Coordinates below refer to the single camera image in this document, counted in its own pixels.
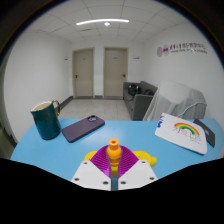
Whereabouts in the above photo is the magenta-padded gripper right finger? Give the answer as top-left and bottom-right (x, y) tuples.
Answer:
(117, 145), (158, 191)

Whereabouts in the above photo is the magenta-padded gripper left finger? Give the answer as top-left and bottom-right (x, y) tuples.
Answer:
(70, 145), (113, 192)

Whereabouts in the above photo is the yellow power strip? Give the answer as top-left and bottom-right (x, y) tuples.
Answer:
(83, 149), (158, 178)

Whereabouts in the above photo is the purple-cased smartphone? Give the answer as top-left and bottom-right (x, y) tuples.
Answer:
(61, 115), (106, 144)

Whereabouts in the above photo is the white rainbow-print mouse pad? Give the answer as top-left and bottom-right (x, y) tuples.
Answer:
(154, 112), (208, 156)

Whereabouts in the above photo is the grey sofa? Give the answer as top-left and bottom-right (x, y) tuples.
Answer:
(122, 80), (159, 122)

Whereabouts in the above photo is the dark flat case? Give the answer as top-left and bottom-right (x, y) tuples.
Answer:
(193, 118), (216, 148)

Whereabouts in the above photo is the grey cloth-covered furniture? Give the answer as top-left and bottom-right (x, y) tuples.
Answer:
(142, 79), (208, 122)

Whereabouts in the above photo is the dark bag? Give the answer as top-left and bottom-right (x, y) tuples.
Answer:
(128, 83), (144, 96)

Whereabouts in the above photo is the narrow beige door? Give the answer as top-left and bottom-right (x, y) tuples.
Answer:
(72, 47), (96, 99)

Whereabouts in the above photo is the wide beige door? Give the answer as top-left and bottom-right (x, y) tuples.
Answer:
(102, 46), (129, 99)

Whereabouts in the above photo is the long linear ceiling light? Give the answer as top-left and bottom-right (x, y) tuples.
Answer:
(75, 18), (130, 27)

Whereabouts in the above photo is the teal mug with gold handle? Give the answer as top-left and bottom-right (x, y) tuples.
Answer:
(30, 99), (63, 141)

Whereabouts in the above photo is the wall sign lettering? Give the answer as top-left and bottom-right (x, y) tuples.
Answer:
(156, 42), (208, 58)

